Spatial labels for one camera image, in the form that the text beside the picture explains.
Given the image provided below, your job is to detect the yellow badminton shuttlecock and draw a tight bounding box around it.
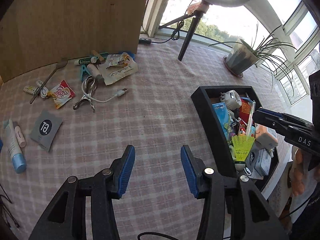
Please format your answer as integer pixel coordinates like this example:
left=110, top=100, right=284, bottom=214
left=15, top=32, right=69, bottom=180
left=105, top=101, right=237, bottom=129
left=232, top=135, right=255, bottom=171

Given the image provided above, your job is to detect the white egg-shaped charger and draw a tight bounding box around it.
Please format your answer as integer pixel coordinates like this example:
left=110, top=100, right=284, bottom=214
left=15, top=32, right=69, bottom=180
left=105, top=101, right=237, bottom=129
left=220, top=90, right=242, bottom=111

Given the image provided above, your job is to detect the blue wet wipes pack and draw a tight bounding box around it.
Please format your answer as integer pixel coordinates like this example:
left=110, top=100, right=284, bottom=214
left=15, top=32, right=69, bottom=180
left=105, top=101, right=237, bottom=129
left=212, top=102, right=235, bottom=144

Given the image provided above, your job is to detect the grey sachet black circle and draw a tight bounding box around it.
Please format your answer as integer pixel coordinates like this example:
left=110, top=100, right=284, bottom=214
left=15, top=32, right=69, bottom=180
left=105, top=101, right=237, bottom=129
left=30, top=110, right=63, bottom=152

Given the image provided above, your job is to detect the white blue lotion tube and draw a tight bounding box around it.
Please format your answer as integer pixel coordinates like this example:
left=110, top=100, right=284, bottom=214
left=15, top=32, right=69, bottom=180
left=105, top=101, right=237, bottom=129
left=4, top=119, right=27, bottom=174

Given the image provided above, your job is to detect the white USB cable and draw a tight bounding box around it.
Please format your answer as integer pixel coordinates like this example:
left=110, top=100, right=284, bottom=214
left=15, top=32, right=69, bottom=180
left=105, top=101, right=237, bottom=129
left=35, top=77, right=129, bottom=104

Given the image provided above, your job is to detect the coffee mate sachet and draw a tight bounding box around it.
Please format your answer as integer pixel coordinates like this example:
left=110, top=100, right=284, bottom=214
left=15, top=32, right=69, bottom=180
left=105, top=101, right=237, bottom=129
left=47, top=80, right=75, bottom=109

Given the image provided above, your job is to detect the metal eyelash curler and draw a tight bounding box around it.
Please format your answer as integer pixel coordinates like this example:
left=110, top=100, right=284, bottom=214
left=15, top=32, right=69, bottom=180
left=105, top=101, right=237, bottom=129
left=73, top=76, right=97, bottom=112

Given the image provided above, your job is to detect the white paper bag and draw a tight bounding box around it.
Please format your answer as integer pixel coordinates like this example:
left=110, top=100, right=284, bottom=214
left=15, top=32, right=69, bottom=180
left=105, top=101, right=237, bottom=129
left=98, top=58, right=139, bottom=86

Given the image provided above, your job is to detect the green white lip balm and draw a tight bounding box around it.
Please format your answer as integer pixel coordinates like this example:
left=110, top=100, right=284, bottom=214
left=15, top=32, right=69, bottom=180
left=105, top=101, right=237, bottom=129
left=74, top=56, right=97, bottom=66

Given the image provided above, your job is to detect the orange clear snack wrapper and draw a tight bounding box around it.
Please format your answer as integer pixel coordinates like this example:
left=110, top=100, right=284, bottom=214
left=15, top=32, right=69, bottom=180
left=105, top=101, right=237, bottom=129
left=106, top=54, right=131, bottom=67

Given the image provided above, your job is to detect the dark metal spoon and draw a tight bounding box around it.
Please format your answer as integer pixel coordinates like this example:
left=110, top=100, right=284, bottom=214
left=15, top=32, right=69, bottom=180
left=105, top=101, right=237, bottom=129
left=29, top=58, right=68, bottom=104

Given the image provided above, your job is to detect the orange tissue pack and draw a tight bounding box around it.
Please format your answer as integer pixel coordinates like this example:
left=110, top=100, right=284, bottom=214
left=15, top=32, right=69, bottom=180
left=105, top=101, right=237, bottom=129
left=255, top=124, right=278, bottom=150

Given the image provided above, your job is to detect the pink bottle grey cap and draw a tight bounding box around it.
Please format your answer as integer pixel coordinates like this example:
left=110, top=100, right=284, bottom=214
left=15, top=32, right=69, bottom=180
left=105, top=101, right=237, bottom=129
left=87, top=63, right=104, bottom=83

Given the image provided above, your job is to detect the teal plastic clothespin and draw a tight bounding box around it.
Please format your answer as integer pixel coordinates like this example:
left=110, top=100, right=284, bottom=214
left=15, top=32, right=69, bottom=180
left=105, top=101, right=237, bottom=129
left=80, top=64, right=91, bottom=82

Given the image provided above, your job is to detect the patterned white lighter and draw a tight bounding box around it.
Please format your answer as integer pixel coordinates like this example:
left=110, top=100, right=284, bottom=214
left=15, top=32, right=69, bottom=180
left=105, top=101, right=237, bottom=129
left=23, top=86, right=38, bottom=95

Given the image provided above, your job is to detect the person's right hand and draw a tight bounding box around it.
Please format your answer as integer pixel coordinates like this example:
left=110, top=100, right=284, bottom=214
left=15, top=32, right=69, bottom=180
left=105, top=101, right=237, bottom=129
left=290, top=146, right=319, bottom=196

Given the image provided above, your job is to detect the red QR code pouch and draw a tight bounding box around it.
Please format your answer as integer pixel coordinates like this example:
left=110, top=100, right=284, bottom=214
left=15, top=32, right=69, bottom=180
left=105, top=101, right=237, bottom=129
left=239, top=98, right=251, bottom=123

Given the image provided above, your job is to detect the pink plaid tablecloth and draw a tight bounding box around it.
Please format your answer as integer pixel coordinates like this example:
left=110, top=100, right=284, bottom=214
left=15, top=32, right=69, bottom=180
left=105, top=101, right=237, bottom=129
left=1, top=42, right=285, bottom=239

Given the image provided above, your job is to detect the potted spider plant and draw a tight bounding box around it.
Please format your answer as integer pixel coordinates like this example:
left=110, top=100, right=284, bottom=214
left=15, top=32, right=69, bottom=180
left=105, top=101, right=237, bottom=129
left=210, top=27, right=295, bottom=80

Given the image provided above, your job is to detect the black storage tray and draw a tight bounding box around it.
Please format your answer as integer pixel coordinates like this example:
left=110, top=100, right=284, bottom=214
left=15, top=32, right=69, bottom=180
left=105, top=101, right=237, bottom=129
left=190, top=85, right=280, bottom=192

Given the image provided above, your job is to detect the wooden clothespin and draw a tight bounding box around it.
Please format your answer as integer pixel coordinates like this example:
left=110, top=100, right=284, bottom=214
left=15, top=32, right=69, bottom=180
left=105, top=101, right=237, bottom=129
left=91, top=50, right=105, bottom=64

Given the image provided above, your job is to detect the blue round lid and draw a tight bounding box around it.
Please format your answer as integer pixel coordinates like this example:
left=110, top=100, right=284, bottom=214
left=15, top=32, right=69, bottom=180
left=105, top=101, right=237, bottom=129
left=119, top=51, right=135, bottom=60

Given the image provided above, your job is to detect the black tripod stand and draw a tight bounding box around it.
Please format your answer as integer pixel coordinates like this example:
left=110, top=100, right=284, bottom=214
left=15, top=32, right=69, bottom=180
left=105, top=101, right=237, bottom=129
left=159, top=1, right=208, bottom=61

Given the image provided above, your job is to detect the large upright wooden board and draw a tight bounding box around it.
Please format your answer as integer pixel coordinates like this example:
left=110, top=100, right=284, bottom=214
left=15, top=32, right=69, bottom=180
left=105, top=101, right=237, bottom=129
left=1, top=0, right=146, bottom=81

